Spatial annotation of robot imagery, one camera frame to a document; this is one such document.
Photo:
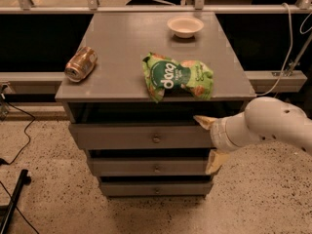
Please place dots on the grey middle drawer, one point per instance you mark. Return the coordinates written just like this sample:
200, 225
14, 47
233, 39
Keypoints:
181, 166

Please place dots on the white paper bowl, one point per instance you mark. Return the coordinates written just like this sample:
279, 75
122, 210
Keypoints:
185, 26

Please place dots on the brown soda can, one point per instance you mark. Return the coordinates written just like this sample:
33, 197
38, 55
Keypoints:
81, 64

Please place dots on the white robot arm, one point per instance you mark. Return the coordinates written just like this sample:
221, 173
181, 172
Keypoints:
264, 119

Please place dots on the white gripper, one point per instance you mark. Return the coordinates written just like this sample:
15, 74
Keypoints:
218, 135

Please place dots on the green dang chip bag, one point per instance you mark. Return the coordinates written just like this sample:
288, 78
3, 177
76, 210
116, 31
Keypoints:
163, 74

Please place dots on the grey drawer cabinet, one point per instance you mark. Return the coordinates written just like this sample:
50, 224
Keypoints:
115, 93

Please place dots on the black stand leg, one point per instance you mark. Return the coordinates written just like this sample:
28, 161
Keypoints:
6, 211

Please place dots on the metal railing frame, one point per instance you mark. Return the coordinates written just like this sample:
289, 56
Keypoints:
48, 8

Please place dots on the grey drawer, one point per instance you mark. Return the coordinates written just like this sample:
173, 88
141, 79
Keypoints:
181, 166
122, 189
101, 136

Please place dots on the grey bottom drawer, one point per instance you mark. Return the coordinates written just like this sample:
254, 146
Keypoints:
122, 189

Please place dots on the grey top drawer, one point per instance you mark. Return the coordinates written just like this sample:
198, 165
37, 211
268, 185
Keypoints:
101, 136

